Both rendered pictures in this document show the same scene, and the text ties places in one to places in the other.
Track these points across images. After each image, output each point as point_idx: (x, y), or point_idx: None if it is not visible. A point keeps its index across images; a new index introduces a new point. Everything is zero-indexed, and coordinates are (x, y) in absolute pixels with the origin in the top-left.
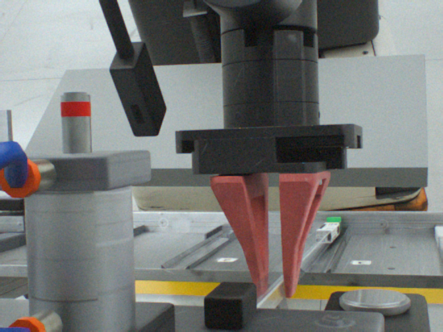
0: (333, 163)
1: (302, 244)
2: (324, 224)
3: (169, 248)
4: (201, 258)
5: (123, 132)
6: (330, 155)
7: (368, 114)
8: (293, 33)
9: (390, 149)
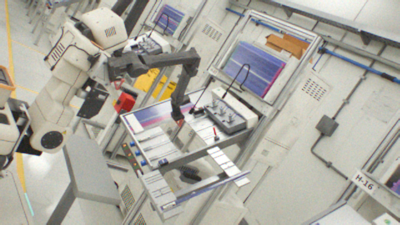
0: None
1: None
2: (143, 139)
3: (159, 149)
4: (164, 141)
5: (101, 179)
6: None
7: (84, 142)
8: None
9: (94, 143)
